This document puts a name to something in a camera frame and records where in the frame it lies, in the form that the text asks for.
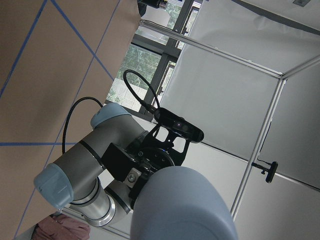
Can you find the aluminium frame post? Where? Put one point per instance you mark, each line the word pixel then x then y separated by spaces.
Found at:
pixel 258 146

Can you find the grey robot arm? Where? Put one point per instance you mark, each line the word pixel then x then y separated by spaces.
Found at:
pixel 120 167

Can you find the pink cloth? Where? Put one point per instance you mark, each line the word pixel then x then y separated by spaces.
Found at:
pixel 61 227

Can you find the black camera on mount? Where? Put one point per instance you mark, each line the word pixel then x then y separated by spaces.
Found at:
pixel 177 127

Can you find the black clamp handle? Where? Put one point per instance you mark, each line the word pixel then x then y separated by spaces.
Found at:
pixel 270 171

